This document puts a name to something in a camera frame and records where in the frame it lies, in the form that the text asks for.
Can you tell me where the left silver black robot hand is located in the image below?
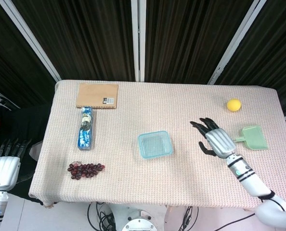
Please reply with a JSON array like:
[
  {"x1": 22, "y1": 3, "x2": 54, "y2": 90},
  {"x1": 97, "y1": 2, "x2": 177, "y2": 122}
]
[{"x1": 0, "y1": 138, "x2": 32, "y2": 192}]

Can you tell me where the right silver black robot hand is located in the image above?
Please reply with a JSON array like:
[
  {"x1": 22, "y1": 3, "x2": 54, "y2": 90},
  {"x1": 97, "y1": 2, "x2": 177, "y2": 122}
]
[{"x1": 190, "y1": 117, "x2": 238, "y2": 159}]

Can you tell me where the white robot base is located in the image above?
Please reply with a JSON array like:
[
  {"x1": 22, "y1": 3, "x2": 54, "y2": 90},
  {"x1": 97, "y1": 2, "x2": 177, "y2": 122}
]
[{"x1": 108, "y1": 204, "x2": 168, "y2": 231}]

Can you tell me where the green plastic dustpan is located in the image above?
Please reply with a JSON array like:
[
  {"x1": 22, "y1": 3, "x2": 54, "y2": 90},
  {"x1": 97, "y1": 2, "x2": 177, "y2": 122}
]
[{"x1": 231, "y1": 125, "x2": 269, "y2": 151}]

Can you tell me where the yellow lemon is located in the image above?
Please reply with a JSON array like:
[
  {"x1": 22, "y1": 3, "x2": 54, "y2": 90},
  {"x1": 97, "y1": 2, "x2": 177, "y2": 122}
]
[{"x1": 227, "y1": 98, "x2": 242, "y2": 113}]

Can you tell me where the person's black clothing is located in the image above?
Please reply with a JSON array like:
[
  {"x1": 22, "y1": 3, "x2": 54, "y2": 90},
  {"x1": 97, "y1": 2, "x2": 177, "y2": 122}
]
[{"x1": 0, "y1": 104, "x2": 52, "y2": 200}]

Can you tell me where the pink woven tablecloth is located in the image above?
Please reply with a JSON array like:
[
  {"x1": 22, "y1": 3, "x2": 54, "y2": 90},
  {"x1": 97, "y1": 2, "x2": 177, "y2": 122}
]
[{"x1": 28, "y1": 79, "x2": 286, "y2": 210}]

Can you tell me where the bunch of red grapes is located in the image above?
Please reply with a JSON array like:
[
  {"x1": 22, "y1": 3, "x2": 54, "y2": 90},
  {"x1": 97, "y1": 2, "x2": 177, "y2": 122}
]
[{"x1": 67, "y1": 161, "x2": 106, "y2": 180}]

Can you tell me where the blue cookie package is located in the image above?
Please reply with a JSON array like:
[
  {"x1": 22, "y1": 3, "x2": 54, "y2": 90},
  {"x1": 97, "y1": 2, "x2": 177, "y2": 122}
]
[{"x1": 76, "y1": 106, "x2": 94, "y2": 151}]

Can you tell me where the brown spiral notebook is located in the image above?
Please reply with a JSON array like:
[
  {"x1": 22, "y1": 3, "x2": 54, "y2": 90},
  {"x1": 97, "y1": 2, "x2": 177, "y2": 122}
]
[{"x1": 76, "y1": 83, "x2": 119, "y2": 110}]

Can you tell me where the black curtain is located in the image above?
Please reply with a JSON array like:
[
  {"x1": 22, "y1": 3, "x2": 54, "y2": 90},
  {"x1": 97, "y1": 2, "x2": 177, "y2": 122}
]
[{"x1": 0, "y1": 0, "x2": 286, "y2": 116}]

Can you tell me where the black floor cable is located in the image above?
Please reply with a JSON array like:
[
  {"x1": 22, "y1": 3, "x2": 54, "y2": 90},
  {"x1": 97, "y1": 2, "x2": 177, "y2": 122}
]
[{"x1": 214, "y1": 213, "x2": 256, "y2": 231}]

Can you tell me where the black cable bundle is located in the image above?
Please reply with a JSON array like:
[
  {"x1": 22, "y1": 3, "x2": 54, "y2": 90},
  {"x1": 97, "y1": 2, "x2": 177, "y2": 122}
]
[
  {"x1": 181, "y1": 205, "x2": 199, "y2": 229},
  {"x1": 87, "y1": 201, "x2": 116, "y2": 231}
]

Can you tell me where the white frame post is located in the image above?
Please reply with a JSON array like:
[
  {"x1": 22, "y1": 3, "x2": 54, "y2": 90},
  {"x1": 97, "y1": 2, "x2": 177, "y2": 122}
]
[
  {"x1": 0, "y1": 0, "x2": 62, "y2": 82},
  {"x1": 207, "y1": 0, "x2": 267, "y2": 85},
  {"x1": 130, "y1": 0, "x2": 146, "y2": 82}
]

